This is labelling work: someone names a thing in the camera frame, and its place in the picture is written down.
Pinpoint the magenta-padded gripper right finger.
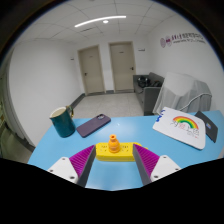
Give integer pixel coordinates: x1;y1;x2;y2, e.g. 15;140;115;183
132;143;182;187

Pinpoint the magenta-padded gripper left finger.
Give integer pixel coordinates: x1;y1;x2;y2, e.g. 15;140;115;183
46;144;98;188

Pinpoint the white rainbow print mouse pad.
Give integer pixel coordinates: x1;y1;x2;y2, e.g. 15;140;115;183
152;106;207;151

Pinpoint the yellow power strip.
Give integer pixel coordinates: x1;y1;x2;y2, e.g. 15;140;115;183
95;141;148;163

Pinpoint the dark green mug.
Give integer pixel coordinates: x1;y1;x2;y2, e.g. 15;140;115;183
49;105;77;139

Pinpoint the purple smartphone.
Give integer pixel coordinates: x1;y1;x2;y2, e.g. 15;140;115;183
76;113;112;138

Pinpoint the black notebook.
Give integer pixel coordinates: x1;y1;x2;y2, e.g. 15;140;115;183
194;110;219;144

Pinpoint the grey cloth cover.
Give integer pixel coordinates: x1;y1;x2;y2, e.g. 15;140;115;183
152;71;213;116

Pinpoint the black bag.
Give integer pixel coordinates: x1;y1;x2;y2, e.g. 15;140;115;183
137;75;151;88

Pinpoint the beige door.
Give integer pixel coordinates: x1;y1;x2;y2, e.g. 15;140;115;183
77;45;106;96
108;40;137;93

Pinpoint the long ceiling light strip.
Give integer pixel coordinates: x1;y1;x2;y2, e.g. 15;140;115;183
73;14;128;29

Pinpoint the wall sign lettering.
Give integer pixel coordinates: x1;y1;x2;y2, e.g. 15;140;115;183
159;33;207;49

